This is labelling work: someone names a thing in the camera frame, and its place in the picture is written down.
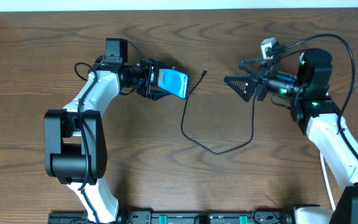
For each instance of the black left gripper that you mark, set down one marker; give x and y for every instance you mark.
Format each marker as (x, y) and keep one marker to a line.
(150, 78)

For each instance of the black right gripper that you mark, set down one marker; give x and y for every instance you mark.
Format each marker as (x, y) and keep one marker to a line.
(260, 83)

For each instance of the blue Galaxy smartphone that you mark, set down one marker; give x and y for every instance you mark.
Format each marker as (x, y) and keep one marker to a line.
(173, 81)

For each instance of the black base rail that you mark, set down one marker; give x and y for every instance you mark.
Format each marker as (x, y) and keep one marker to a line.
(182, 217)

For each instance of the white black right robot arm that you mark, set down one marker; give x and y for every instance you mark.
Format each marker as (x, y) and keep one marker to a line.
(318, 117)

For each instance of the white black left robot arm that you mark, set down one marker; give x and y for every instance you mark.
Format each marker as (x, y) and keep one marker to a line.
(74, 140)

